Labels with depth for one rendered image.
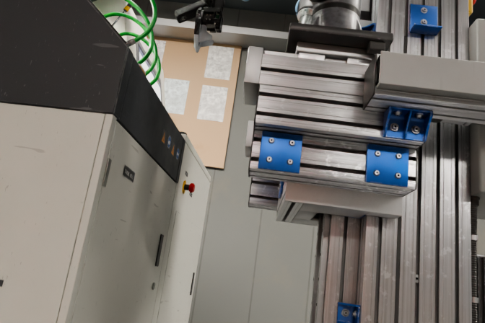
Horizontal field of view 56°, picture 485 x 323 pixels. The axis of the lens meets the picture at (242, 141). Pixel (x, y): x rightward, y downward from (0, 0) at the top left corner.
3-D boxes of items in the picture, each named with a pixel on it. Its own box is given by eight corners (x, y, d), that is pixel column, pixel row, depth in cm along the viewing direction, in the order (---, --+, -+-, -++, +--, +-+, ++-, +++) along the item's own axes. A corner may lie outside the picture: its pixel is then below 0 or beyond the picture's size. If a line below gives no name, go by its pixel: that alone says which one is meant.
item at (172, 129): (119, 120, 101) (133, 55, 106) (100, 118, 102) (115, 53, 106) (175, 181, 160) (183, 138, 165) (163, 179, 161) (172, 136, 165)
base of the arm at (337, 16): (357, 69, 117) (359, 34, 119) (372, 39, 102) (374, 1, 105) (297, 62, 117) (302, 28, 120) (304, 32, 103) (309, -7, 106)
